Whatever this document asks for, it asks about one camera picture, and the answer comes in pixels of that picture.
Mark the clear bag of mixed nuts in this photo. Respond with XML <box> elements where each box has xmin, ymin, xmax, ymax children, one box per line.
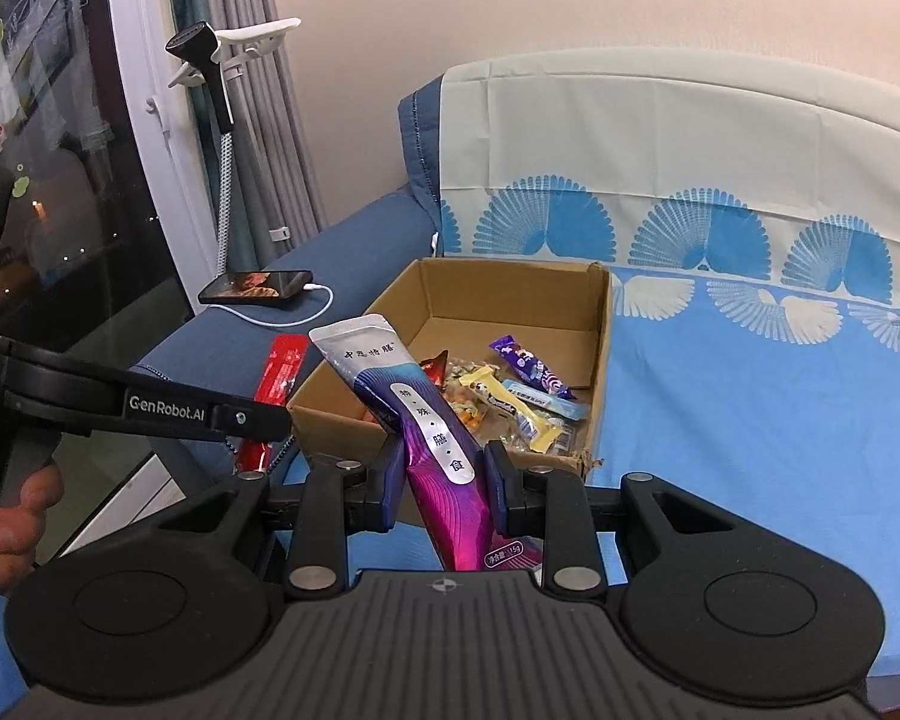
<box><xmin>439</xmin><ymin>358</ymin><xmax>500</xmax><ymax>440</ymax></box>

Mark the light blue snack bar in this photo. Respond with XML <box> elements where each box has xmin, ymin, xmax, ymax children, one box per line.
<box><xmin>504</xmin><ymin>381</ymin><xmax>593</xmax><ymax>422</ymax></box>

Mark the person's left hand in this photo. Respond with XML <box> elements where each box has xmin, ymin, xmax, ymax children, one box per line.
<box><xmin>0</xmin><ymin>463</ymin><xmax>65</xmax><ymax>593</ymax></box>

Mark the clear bag of candies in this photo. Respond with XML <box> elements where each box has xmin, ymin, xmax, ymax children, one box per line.
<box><xmin>499</xmin><ymin>420</ymin><xmax>575</xmax><ymax>457</ymax></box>

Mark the grey curtain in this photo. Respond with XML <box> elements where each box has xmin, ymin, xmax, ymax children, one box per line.
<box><xmin>161</xmin><ymin>0</ymin><xmax>327</xmax><ymax>293</ymax></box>

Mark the brown cardboard box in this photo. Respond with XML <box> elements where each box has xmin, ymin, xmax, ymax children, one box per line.
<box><xmin>285</xmin><ymin>256</ymin><xmax>614</xmax><ymax>485</ymax></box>

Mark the white charging cable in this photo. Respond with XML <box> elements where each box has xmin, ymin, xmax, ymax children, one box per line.
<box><xmin>244</xmin><ymin>283</ymin><xmax>335</xmax><ymax>329</ymax></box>

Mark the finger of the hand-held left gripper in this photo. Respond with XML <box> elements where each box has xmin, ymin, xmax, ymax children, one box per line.
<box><xmin>264</xmin><ymin>431</ymin><xmax>301</xmax><ymax>477</ymax></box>

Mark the black smartphone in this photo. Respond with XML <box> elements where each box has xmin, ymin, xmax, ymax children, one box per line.
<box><xmin>197</xmin><ymin>270</ymin><xmax>314</xmax><ymax>307</ymax></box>

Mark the purple and silver sachet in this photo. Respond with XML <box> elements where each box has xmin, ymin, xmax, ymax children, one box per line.
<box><xmin>307</xmin><ymin>315</ymin><xmax>545</xmax><ymax>575</ymax></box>

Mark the yellow snack bar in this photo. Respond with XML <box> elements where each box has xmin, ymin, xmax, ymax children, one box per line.
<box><xmin>469</xmin><ymin>366</ymin><xmax>563</xmax><ymax>455</ymax></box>

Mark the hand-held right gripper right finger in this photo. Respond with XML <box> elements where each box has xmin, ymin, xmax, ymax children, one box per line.
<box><xmin>484</xmin><ymin>441</ymin><xmax>743</xmax><ymax>601</ymax></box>

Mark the dark glass door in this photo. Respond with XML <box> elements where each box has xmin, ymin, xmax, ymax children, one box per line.
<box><xmin>0</xmin><ymin>0</ymin><xmax>196</xmax><ymax>361</ymax></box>

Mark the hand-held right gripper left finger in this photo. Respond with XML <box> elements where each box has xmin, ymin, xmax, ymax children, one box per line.
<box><xmin>142</xmin><ymin>439</ymin><xmax>407</xmax><ymax>599</ymax></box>

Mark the blue sofa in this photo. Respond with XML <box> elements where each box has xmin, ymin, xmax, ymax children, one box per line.
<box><xmin>131</xmin><ymin>71</ymin><xmax>451</xmax><ymax>571</ymax></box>

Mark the red and black snack packet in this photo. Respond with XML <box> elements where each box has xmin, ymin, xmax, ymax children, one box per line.
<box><xmin>418</xmin><ymin>351</ymin><xmax>451</xmax><ymax>391</ymax></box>

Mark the purple and white candy packet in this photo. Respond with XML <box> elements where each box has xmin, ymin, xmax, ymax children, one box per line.
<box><xmin>490</xmin><ymin>335</ymin><xmax>577</xmax><ymax>400</ymax></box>

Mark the blue fan-print sheet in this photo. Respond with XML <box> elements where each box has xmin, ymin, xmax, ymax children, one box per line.
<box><xmin>436</xmin><ymin>45</ymin><xmax>900</xmax><ymax>683</ymax></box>

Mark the red stick packet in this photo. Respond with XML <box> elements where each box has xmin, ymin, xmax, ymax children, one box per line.
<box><xmin>236</xmin><ymin>336</ymin><xmax>310</xmax><ymax>475</ymax></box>

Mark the white plastic hanger rack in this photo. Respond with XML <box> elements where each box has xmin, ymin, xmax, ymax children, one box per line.
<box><xmin>146</xmin><ymin>16</ymin><xmax>302</xmax><ymax>115</ymax></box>

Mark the white door frame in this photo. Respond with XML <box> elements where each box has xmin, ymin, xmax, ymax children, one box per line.
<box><xmin>105</xmin><ymin>0</ymin><xmax>226</xmax><ymax>301</ymax></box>

